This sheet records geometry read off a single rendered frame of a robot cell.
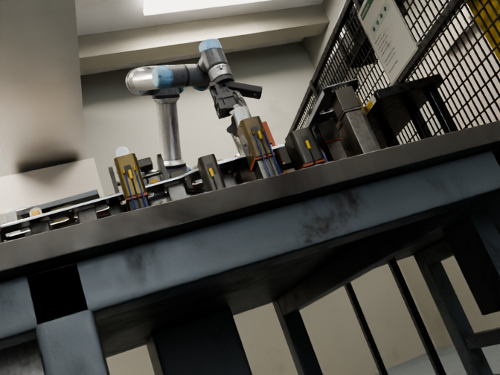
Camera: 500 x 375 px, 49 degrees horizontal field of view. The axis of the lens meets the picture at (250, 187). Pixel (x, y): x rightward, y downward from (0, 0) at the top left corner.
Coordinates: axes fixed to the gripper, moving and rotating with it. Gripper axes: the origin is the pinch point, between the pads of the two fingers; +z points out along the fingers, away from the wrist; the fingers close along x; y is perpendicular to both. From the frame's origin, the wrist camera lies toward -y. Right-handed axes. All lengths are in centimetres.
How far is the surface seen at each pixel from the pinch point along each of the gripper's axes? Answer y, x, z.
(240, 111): 5.6, 18.3, 1.2
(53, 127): 75, -217, -137
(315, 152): -8.7, 23.5, 21.0
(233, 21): -103, -270, -230
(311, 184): 15, 75, 44
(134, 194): 41.1, 22.0, 17.9
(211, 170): 19.9, 21.3, 17.1
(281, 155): -6.6, 1.4, 11.4
